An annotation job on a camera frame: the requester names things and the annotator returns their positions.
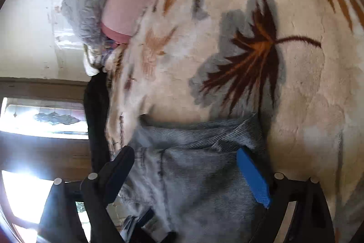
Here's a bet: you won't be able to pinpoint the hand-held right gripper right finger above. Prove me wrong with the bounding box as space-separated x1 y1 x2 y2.
237 146 336 243

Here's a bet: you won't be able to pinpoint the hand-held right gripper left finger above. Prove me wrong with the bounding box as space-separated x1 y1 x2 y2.
37 146 135 243

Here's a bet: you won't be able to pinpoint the grey-blue denim pants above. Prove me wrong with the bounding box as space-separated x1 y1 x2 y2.
114 113 273 243

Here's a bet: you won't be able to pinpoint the black garment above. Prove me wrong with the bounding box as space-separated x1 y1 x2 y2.
83 72 111 166

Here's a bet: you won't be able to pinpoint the stained glass window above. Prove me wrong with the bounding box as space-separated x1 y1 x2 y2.
0 97 90 136

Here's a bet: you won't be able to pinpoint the wooden window frame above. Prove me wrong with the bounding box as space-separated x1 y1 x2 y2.
0 76 94 243

